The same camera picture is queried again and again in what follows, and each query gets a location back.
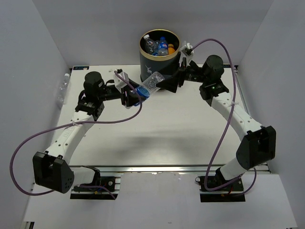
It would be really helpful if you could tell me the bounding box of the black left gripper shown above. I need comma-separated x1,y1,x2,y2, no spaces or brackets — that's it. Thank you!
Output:
98,78,146,107

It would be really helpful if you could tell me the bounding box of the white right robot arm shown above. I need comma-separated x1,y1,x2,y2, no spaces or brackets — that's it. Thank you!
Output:
157,55,276,191

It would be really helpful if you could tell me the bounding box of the blue cap blue label bottle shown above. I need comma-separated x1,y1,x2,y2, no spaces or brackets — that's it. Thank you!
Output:
153,40,160,56

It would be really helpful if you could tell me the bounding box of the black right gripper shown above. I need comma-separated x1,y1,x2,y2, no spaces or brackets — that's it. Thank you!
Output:
155,52,208,94

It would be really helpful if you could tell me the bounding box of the small orange juice bottle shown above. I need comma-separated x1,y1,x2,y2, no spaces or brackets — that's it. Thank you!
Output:
168,44,175,55

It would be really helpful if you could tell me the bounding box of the clear bottle at left wall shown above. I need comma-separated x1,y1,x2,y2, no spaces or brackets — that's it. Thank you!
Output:
57,73,70,108

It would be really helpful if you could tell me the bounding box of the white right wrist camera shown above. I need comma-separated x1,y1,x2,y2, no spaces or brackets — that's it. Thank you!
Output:
180,41,194,64

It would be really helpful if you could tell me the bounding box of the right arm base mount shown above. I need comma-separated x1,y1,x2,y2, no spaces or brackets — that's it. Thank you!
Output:
195,175,246,203

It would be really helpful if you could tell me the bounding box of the blue corner sticker left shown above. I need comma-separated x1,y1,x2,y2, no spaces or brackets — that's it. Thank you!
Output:
73,66,89,71

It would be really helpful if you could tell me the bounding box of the dark blue gold-rimmed bin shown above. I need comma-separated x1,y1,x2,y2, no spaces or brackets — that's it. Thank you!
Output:
139,29,181,82

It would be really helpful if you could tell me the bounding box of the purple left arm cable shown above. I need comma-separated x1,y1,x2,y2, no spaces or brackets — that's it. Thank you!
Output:
9,70,143,200

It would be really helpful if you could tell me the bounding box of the pepsi label clear bottle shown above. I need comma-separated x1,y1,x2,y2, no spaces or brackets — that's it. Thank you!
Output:
158,37,169,56

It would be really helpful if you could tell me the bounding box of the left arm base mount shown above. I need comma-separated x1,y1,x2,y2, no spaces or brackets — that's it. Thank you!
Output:
70,167,121,200

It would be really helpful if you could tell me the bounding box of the clear bottle blue label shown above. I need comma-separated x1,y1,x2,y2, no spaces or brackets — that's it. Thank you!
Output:
143,34,155,55

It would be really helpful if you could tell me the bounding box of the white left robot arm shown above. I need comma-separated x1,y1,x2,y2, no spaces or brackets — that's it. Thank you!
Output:
32,69,146,194

